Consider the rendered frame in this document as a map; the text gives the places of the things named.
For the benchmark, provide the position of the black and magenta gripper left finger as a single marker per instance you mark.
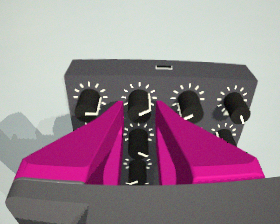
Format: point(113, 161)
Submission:
point(82, 154)

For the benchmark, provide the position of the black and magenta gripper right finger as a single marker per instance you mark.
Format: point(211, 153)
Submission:
point(198, 156)

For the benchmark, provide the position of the dark grey knob box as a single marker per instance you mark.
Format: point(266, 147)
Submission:
point(94, 85)

